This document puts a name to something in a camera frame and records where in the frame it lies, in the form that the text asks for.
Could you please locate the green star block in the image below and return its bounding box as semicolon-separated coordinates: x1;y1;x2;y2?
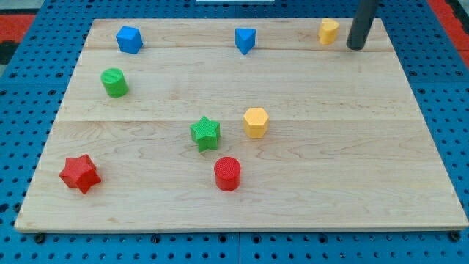
190;116;221;152

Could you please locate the red star block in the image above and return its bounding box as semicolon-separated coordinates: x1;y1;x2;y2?
59;154;101;194

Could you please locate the yellow hexagon block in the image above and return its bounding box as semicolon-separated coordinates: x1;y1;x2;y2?
243;108;269;139

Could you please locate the red cylinder block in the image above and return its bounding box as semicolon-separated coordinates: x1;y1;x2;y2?
214;157;241;191

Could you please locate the wooden board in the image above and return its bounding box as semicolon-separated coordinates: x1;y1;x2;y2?
15;18;468;234

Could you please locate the blue triangle block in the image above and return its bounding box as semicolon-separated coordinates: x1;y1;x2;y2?
235;28;256;55

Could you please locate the green cylinder block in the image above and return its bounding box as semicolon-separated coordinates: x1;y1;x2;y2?
100;68;128;98

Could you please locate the blue cube block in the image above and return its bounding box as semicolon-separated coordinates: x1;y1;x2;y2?
116;26;143;54

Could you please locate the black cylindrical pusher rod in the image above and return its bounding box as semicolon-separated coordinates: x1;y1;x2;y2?
346;0;379;51

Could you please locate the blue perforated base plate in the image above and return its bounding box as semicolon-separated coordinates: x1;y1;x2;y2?
1;0;468;263

